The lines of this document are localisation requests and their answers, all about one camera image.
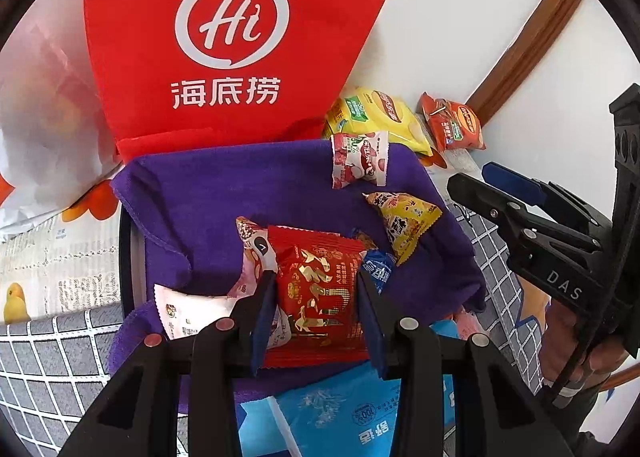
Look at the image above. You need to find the wooden door frame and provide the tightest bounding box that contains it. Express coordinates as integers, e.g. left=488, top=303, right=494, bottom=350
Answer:
left=465, top=0, right=588, bottom=123

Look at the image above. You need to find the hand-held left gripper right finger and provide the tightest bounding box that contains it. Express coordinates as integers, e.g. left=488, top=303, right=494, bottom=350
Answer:
left=356, top=271, right=573, bottom=457

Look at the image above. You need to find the yellow triangular snack packet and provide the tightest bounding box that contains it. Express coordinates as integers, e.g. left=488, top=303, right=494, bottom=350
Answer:
left=362, top=191, right=443, bottom=265

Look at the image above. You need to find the white snack packet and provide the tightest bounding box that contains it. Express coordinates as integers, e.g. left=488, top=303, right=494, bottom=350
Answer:
left=153, top=283, right=246, bottom=342

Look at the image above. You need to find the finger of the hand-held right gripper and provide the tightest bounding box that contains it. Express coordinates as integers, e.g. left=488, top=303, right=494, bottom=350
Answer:
left=481, top=162, right=613, bottom=233
left=447, top=173, right=603, bottom=253

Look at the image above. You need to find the grey grid pattern cloth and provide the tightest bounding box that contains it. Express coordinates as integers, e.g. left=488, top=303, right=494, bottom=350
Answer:
left=0, top=207, right=548, bottom=457

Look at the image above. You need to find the person's right hand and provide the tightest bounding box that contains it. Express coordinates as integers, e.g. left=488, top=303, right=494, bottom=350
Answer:
left=540, top=302, right=628, bottom=403

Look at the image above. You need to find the red chip bag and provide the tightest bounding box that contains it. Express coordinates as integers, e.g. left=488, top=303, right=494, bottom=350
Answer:
left=417, top=91, right=486, bottom=153

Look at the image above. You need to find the yellow chip bag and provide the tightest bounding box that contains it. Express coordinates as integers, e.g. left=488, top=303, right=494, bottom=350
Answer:
left=322, top=87, right=433, bottom=157

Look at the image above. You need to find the pink panda snack packet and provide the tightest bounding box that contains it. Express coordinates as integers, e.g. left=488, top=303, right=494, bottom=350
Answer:
left=227, top=216, right=378, bottom=350

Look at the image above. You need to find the red tote bag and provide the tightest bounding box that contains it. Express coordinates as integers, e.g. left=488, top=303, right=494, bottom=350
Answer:
left=82, top=0, right=421, bottom=160

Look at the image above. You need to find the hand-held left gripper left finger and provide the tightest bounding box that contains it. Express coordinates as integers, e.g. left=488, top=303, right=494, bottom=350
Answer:
left=60, top=271, right=278, bottom=457

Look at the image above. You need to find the blue snack packet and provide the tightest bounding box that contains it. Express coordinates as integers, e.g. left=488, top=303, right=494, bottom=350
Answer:
left=360, top=247, right=398, bottom=295

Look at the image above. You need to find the red gold snack packet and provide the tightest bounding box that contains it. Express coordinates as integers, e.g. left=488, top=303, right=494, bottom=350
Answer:
left=262, top=224, right=371, bottom=369

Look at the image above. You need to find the blue tissue pack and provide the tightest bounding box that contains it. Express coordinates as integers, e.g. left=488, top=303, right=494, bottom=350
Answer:
left=240, top=362, right=463, bottom=457

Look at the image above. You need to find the red white candy packet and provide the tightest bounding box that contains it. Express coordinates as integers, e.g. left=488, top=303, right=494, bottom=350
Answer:
left=330, top=131, right=391, bottom=189

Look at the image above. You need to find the purple towel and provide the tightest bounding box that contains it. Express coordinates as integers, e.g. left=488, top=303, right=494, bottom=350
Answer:
left=107, top=138, right=487, bottom=403

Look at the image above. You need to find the fruit print tablecloth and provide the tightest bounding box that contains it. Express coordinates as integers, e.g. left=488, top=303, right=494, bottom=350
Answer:
left=0, top=182, right=123, bottom=325

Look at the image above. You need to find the white plastic bag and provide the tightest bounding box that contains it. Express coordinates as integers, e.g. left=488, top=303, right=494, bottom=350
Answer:
left=0, top=2, right=123, bottom=233

